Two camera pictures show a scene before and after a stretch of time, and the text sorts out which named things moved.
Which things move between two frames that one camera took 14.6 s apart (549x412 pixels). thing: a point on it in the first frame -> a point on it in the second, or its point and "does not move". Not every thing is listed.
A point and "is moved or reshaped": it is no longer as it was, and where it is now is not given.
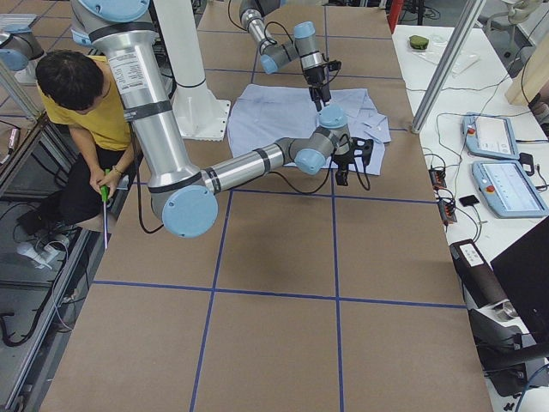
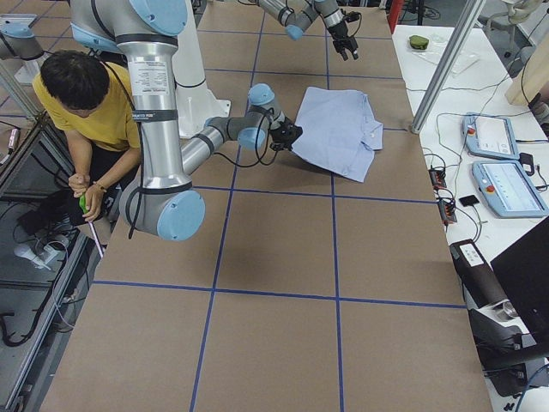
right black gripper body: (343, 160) -> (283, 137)
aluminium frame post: (463, 28) does not move
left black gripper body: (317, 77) -> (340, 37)
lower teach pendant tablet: (507, 190) does not move
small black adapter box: (468, 201) does not move
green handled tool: (105, 195) -> (83, 206)
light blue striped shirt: (259, 115) is moved or reshaped
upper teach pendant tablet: (490, 136) does not move
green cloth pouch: (419, 42) does not move
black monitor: (524, 269) does not move
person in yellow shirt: (79, 91) does not move
